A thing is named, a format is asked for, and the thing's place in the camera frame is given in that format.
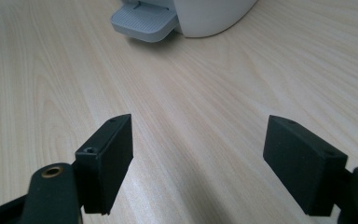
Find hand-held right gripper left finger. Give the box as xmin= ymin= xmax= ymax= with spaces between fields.
xmin=74 ymin=113 xmax=134 ymax=216

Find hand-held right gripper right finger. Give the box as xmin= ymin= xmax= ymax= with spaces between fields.
xmin=262 ymin=115 xmax=349 ymax=217

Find white appliance with grey tray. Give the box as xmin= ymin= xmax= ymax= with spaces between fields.
xmin=110 ymin=0 xmax=259 ymax=44

